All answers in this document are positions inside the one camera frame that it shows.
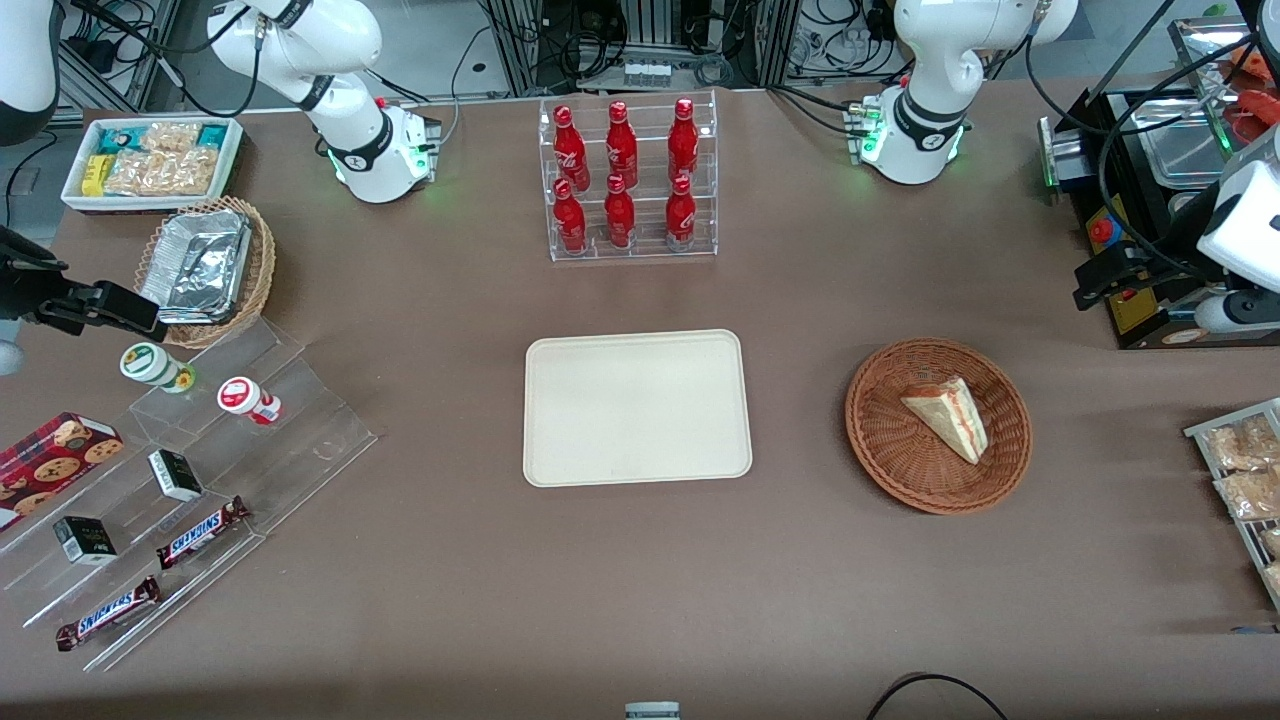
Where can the aluminium frame rack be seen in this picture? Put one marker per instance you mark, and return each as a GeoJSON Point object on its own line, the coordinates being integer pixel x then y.
{"type": "Point", "coordinates": [520, 45]}

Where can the red cookie box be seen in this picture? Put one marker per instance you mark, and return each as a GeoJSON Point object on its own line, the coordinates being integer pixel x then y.
{"type": "Point", "coordinates": [50, 460]}

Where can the yellow snack packet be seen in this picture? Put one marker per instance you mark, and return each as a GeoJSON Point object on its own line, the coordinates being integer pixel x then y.
{"type": "Point", "coordinates": [96, 175]}

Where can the light wicker basket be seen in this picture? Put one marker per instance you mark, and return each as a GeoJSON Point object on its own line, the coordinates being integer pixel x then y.
{"type": "Point", "coordinates": [262, 260]}

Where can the snickers bar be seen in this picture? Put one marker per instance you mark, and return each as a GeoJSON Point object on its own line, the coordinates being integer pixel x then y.
{"type": "Point", "coordinates": [203, 532]}
{"type": "Point", "coordinates": [108, 613]}

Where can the clear acrylic bottle rack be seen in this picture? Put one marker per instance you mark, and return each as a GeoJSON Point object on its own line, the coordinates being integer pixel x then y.
{"type": "Point", "coordinates": [650, 245]}

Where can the triangle sandwich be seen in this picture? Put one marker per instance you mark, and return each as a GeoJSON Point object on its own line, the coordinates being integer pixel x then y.
{"type": "Point", "coordinates": [950, 415]}

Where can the red cola bottle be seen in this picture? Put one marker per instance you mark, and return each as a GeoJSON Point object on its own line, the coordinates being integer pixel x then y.
{"type": "Point", "coordinates": [619, 215]}
{"type": "Point", "coordinates": [621, 145]}
{"type": "Point", "coordinates": [680, 212]}
{"type": "Point", "coordinates": [569, 220]}
{"type": "Point", "coordinates": [683, 140]}
{"type": "Point", "coordinates": [569, 145]}

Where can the clear acrylic stepped shelf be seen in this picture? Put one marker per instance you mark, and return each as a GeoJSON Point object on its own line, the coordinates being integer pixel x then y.
{"type": "Point", "coordinates": [300, 440]}

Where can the white snack bin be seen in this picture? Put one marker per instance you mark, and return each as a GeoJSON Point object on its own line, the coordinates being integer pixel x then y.
{"type": "Point", "coordinates": [232, 160]}

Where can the red lid yogurt bottle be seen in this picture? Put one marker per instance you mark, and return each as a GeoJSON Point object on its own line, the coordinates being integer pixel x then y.
{"type": "Point", "coordinates": [240, 396]}

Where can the small clear cracker bag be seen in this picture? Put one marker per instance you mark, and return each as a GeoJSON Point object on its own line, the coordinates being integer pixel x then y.
{"type": "Point", "coordinates": [170, 136]}

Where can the white power strip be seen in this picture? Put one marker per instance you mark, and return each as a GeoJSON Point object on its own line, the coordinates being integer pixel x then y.
{"type": "Point", "coordinates": [647, 72]}

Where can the red emergency button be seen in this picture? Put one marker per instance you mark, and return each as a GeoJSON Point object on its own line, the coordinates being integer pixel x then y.
{"type": "Point", "coordinates": [1102, 231]}

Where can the green lid yogurt bottle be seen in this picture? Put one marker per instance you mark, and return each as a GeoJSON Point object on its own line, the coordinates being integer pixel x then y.
{"type": "Point", "coordinates": [148, 363]}

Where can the large clear cracker bag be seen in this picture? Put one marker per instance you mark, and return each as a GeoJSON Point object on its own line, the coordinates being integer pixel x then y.
{"type": "Point", "coordinates": [165, 172]}

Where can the stacked foil containers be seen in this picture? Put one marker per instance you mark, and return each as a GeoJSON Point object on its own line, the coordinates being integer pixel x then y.
{"type": "Point", "coordinates": [197, 265]}

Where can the clear pastry bag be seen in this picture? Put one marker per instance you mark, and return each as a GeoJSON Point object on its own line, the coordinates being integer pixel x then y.
{"type": "Point", "coordinates": [1240, 445]}
{"type": "Point", "coordinates": [1273, 580]}
{"type": "Point", "coordinates": [1271, 542]}
{"type": "Point", "coordinates": [1250, 495]}

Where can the brown round wicker basket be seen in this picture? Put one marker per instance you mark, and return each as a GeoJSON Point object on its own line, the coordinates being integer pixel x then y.
{"type": "Point", "coordinates": [890, 440]}

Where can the grey box at table edge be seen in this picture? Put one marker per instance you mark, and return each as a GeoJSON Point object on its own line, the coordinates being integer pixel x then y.
{"type": "Point", "coordinates": [652, 711]}

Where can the steel warmer pan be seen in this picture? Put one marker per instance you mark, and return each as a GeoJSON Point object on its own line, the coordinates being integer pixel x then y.
{"type": "Point", "coordinates": [1180, 150]}

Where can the black food warmer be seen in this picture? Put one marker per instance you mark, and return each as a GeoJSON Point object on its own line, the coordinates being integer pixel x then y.
{"type": "Point", "coordinates": [1090, 190]}

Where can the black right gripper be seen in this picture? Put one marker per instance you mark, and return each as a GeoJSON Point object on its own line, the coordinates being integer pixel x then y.
{"type": "Point", "coordinates": [22, 291]}

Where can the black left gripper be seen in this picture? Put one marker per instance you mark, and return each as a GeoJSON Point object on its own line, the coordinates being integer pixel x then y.
{"type": "Point", "coordinates": [1172, 247]}

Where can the cream rectangular tray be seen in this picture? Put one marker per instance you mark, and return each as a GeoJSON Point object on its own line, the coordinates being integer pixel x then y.
{"type": "Point", "coordinates": [637, 410]}

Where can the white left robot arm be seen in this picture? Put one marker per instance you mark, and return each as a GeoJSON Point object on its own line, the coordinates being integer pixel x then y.
{"type": "Point", "coordinates": [925, 120]}

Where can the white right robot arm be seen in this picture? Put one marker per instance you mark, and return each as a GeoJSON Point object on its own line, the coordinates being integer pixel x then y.
{"type": "Point", "coordinates": [375, 150]}

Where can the small black box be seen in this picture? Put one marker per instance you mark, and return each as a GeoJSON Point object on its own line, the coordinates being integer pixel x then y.
{"type": "Point", "coordinates": [85, 540]}
{"type": "Point", "coordinates": [176, 475]}

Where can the teal snack packet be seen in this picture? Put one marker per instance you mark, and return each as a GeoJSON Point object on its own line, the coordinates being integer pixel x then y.
{"type": "Point", "coordinates": [212, 135]}
{"type": "Point", "coordinates": [122, 140]}

